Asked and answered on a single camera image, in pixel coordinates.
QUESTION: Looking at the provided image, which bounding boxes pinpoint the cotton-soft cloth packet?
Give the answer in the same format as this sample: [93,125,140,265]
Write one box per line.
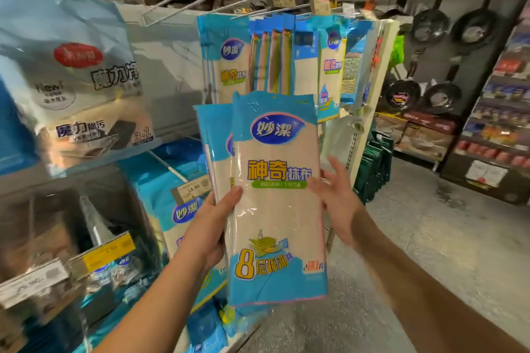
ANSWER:
[315,18,351,125]

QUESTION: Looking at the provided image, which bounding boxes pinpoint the hung scouring pad packet bunch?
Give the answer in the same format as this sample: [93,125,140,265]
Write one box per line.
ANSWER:
[340,19,379,111]

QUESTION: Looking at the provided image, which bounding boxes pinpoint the dark green goods pile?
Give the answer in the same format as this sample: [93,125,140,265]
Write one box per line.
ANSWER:
[354,132,395,205]

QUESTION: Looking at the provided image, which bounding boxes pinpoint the person's left hand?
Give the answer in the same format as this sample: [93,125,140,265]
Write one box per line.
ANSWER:
[178,185,245,272]

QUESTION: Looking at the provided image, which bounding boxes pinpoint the bright yellow price tag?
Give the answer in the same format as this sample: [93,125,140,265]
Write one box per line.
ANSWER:
[81,233,137,274]

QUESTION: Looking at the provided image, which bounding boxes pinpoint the person's right forearm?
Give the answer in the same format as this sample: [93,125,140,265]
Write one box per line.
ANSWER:
[346,220,530,353]

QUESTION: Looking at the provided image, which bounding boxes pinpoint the blue-label white cloth packet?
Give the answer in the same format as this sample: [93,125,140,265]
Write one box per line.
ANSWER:
[248,13,321,101]

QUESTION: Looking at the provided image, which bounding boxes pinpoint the yellowish price tag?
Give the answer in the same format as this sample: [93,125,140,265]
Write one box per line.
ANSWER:
[172,175,213,206]

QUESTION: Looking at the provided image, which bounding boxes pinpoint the blue glove packets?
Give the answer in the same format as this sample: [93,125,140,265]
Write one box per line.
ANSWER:
[186,299,268,353]

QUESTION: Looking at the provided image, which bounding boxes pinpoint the hanging red clip strip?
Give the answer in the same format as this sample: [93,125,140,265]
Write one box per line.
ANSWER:
[364,26,387,111]

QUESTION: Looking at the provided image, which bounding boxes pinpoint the hanging bright green bags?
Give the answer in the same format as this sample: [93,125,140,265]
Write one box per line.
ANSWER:
[389,34,407,67]

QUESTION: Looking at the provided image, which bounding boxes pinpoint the hanging grey packets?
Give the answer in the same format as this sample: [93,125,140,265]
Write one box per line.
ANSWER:
[0,0,160,178]

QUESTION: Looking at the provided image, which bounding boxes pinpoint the background shelf with boxed goods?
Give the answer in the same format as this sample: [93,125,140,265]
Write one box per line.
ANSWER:
[439,1,530,206]

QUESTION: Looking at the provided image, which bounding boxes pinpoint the person's right hand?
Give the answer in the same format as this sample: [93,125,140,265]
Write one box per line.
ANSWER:
[308,157,367,247]

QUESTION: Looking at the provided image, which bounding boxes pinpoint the pale white price tag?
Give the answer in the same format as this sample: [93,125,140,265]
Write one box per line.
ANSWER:
[0,259,71,310]

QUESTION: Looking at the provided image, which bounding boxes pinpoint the hanging brownish packets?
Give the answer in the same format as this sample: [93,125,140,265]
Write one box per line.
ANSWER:
[0,200,84,284]

